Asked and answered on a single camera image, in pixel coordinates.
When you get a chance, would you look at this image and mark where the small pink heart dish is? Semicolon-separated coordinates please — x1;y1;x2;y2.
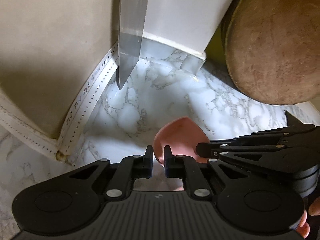
153;116;209;167

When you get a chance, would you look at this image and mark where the person's hand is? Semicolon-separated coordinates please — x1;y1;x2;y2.
290;196;320;239

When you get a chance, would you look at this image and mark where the round wooden cutting board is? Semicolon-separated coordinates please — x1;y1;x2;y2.
221;0;319;105

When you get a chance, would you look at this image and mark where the cleaver with wooden handle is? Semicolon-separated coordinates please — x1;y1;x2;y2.
116;0;148;89

